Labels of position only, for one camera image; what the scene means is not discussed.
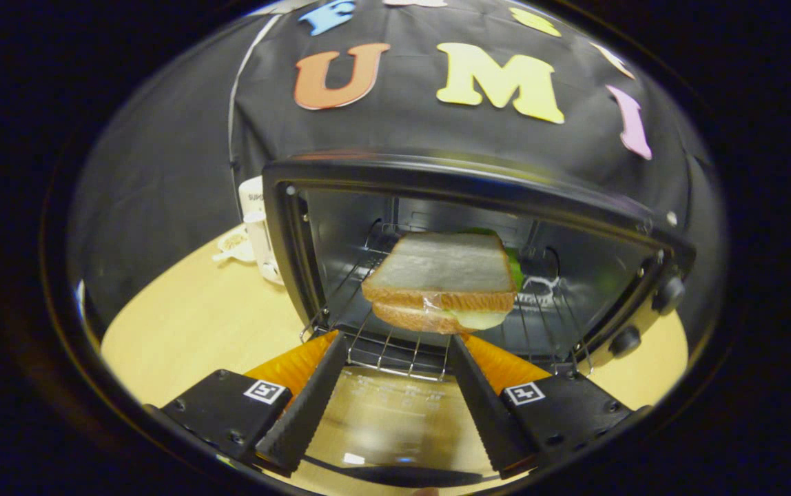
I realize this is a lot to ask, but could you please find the small white snack dish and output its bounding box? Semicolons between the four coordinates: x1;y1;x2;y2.
213;227;257;265

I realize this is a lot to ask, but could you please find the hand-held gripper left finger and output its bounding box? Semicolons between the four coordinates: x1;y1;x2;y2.
161;331;349;477

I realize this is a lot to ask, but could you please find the white pop-up toaster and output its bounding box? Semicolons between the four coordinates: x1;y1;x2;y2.
238;176;287;286

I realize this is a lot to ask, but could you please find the toast sandwich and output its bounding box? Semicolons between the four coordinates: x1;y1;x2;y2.
361;231;519;335

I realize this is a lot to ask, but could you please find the black toaster oven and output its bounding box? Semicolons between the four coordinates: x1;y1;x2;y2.
261;153;697;488

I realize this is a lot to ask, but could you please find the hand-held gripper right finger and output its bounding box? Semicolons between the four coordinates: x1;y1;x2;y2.
451;334;634;478

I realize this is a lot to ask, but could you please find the metal wire oven rack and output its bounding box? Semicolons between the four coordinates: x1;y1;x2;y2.
299;219;593;384

